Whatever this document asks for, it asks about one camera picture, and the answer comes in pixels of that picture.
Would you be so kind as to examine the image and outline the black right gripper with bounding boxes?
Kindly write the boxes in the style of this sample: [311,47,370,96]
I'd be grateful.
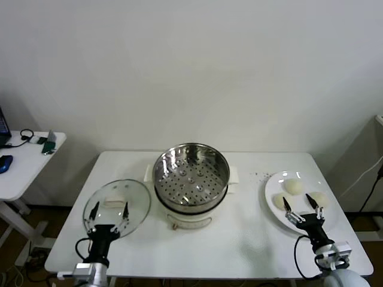
[282,193,335,248]

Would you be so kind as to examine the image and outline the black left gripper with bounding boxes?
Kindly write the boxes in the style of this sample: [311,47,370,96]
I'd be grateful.
[83,201,130,264]

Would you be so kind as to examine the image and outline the white steamed baozi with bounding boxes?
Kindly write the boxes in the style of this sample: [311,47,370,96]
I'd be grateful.
[309,191,329,207]
[271,193,293,210]
[283,178,303,196]

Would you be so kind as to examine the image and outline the round glass pot lid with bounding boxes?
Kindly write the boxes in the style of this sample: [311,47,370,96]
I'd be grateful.
[83,178,151,240]

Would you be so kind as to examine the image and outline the stainless steel steamer basket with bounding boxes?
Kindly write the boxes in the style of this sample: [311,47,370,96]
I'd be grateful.
[152,142,230,215]

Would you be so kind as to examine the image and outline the white oval plate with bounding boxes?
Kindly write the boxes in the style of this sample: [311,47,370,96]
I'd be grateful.
[264,170,341,237]

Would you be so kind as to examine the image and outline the scattered brown crumbs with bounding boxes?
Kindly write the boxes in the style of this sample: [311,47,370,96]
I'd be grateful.
[250,170,272,183]

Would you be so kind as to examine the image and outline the grey floor power strip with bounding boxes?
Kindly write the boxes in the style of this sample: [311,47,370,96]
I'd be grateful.
[25,248,50,265]

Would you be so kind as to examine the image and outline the white side table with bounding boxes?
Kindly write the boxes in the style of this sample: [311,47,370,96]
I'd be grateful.
[0,130,67,249]

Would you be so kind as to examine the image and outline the blue computer mouse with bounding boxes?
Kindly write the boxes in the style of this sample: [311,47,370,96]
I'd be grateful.
[0,154,14,174]

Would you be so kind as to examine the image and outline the dark laptop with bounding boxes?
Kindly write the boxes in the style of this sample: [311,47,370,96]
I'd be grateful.
[0,106,13,147]

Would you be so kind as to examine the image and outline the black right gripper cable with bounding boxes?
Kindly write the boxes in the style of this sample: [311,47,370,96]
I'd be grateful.
[294,234,324,280]

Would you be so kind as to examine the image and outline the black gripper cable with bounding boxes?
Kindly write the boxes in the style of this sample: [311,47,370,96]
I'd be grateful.
[74,237,93,264]
[294,234,324,280]

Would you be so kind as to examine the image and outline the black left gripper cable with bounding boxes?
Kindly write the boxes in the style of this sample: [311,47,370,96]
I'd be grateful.
[74,237,93,264]

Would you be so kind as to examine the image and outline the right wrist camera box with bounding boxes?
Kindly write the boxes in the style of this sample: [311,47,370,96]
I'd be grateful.
[335,242,351,258]

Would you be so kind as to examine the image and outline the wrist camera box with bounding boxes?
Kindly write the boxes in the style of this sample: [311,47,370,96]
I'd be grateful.
[335,242,351,258]
[58,262,94,280]

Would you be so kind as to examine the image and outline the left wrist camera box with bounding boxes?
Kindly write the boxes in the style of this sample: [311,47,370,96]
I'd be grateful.
[58,262,94,280]

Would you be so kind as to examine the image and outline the white wall cable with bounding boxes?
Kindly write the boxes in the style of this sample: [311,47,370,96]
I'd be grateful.
[341,157,383,198]

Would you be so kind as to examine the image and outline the black wall cable with plug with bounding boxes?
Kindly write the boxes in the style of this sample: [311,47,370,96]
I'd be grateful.
[357,166,383,213]

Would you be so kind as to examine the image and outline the black looped cable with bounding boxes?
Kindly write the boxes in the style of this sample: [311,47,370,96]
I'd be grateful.
[4,128,34,148]

